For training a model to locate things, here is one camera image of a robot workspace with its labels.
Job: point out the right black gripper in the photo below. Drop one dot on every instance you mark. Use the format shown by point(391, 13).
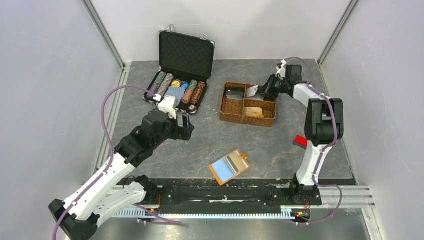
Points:
point(267, 90)

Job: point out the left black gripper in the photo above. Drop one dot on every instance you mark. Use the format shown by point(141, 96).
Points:
point(183, 132)

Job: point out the orange card holder wallet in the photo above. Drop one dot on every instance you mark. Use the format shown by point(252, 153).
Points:
point(229, 166)

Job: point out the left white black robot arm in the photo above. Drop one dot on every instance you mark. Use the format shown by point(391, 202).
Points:
point(81, 214)

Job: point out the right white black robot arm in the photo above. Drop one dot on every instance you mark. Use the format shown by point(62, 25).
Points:
point(324, 126)

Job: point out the tan card in basket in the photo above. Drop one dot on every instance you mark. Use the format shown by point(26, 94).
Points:
point(255, 112)

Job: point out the black card deck box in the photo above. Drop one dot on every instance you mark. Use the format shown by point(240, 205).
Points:
point(234, 93)

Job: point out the blue playing card deck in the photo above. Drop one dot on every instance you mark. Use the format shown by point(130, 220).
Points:
point(177, 92)

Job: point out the woven brown basket tray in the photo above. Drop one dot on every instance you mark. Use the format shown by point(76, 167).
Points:
point(232, 111)

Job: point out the green orange chip stack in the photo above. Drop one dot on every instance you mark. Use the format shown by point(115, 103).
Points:
point(189, 92)

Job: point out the brown black chip stack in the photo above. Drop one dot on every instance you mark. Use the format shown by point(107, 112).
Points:
point(197, 93)

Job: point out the yellow blue loose chips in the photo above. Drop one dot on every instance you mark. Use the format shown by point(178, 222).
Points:
point(180, 84)

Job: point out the pink grey chip stack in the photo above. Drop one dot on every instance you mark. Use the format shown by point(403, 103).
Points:
point(164, 86)

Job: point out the red blue toy block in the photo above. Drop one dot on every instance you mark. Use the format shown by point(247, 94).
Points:
point(301, 142)

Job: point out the purple green chip stack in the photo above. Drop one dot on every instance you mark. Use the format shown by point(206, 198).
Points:
point(157, 83)

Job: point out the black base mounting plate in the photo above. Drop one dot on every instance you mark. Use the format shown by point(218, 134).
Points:
point(192, 196)

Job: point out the black poker chip case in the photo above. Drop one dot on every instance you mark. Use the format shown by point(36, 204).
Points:
point(187, 58)

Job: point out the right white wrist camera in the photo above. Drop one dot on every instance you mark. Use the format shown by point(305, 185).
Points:
point(281, 69)

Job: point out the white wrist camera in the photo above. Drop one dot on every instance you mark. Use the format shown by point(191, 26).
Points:
point(281, 69)
point(166, 109)

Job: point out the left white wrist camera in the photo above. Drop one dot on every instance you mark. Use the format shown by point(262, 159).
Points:
point(166, 109)

